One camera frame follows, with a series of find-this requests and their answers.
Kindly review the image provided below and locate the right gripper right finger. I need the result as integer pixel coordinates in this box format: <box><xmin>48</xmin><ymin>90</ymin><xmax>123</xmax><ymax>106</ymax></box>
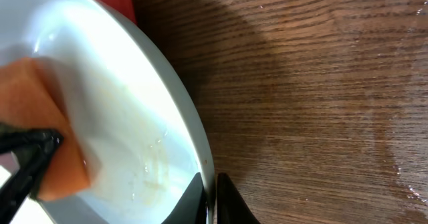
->
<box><xmin>217</xmin><ymin>173</ymin><xmax>260</xmax><ymax>224</ymax></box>

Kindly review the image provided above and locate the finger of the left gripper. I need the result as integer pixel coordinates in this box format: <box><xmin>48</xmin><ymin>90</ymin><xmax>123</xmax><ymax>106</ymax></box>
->
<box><xmin>1</xmin><ymin>123</ymin><xmax>64</xmax><ymax>223</ymax></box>

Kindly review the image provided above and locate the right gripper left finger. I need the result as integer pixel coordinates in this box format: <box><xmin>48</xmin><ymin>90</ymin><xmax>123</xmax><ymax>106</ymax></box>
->
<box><xmin>163</xmin><ymin>173</ymin><xmax>208</xmax><ymax>224</ymax></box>

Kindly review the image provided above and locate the orange green sponge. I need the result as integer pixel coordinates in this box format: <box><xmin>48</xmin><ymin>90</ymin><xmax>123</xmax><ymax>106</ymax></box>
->
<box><xmin>1</xmin><ymin>58</ymin><xmax>90</xmax><ymax>201</ymax></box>

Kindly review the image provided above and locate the white plate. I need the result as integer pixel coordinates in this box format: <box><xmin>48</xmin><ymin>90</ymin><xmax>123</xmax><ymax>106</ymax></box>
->
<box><xmin>1</xmin><ymin>0</ymin><xmax>215</xmax><ymax>223</ymax></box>

